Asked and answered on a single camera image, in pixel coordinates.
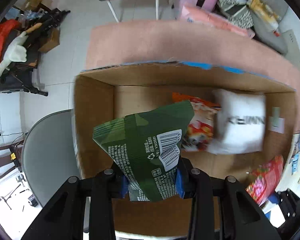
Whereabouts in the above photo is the green snack bag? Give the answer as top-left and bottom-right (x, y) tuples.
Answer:
(93, 101), (194, 202)

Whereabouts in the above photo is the grey chair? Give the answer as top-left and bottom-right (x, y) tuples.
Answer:
(248, 0), (288, 55)

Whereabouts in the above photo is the zebra pattern bag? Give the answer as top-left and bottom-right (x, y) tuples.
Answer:
(217, 0), (254, 29)

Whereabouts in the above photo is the red floral cloth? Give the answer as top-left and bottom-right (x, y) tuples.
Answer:
(245, 155), (283, 206)

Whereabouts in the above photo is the red plastic bag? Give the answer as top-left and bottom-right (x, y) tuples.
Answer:
(0, 19), (22, 68)

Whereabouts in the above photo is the white goose plush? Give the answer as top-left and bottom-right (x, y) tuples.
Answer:
(0, 23), (42, 77)

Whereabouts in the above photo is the orange snack bag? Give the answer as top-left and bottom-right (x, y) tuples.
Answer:
(172, 93), (221, 152)

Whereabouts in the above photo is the pink table mat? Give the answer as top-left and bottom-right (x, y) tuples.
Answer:
(85, 20), (300, 104)

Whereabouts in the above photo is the white pillow pack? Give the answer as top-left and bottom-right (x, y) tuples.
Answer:
(207, 89), (266, 154)

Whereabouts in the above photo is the round grey stool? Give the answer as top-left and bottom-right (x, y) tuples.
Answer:
(21, 109), (81, 207)

